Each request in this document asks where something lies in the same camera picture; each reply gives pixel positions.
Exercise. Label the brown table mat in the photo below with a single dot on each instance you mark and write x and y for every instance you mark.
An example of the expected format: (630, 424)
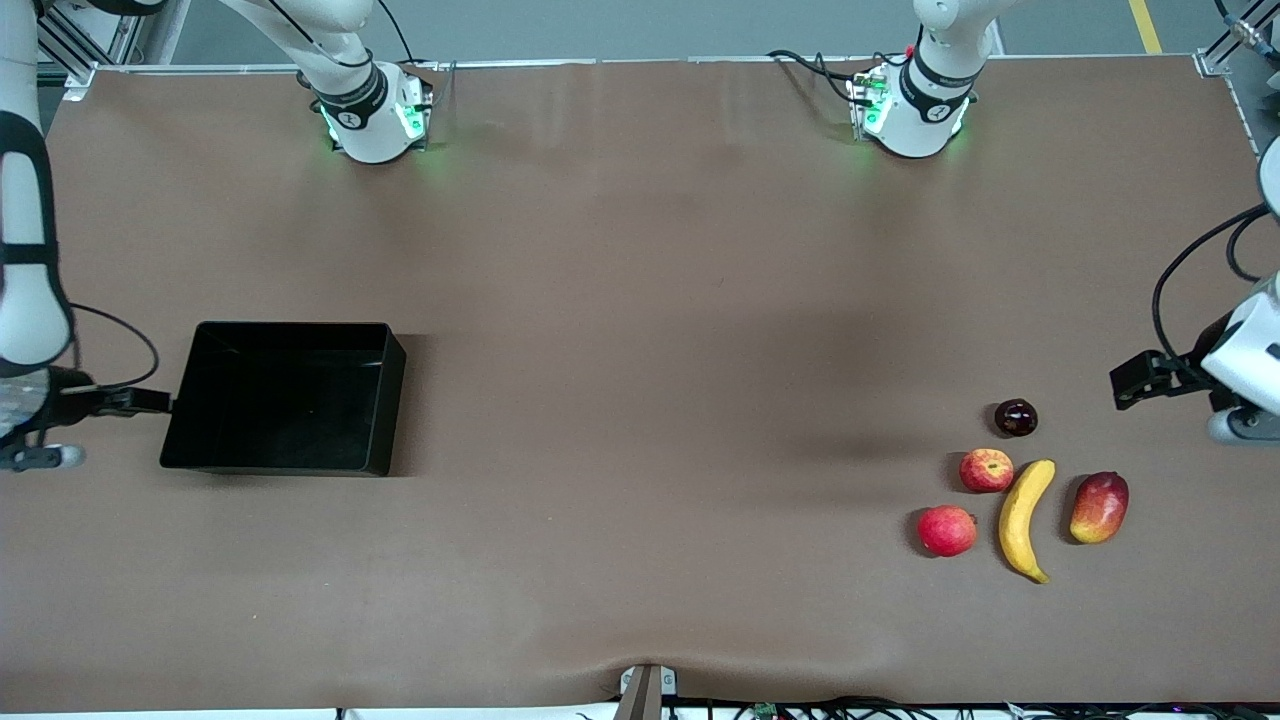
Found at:
(650, 400)

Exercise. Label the red yellow mango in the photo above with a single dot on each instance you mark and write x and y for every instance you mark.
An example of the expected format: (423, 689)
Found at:
(1098, 508)

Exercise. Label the dark purple plum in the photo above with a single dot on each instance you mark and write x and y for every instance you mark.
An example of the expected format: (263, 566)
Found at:
(1016, 418)

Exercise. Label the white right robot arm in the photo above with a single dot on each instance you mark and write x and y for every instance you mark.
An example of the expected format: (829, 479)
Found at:
(25, 250)

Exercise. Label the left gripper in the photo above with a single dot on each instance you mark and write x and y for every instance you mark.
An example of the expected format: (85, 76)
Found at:
(1186, 376)

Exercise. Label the silver table edge rail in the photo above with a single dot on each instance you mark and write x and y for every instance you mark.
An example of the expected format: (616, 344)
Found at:
(650, 61)

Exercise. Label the metal camera bracket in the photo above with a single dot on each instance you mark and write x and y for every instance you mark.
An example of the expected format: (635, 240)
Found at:
(647, 692)

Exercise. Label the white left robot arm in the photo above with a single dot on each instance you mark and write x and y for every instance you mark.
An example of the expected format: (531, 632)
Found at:
(915, 120)

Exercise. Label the red yellow apple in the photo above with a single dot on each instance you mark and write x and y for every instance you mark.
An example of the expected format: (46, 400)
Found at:
(987, 470)

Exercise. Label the red round apple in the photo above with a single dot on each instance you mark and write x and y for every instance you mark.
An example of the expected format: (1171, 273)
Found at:
(946, 531)

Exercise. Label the black plastic box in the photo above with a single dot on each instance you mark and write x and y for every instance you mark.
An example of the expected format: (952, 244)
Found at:
(280, 400)

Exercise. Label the yellow banana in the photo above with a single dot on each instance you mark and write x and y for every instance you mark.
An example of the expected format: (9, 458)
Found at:
(1020, 520)

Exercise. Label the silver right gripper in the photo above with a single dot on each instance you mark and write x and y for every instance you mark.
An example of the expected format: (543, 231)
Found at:
(68, 401)

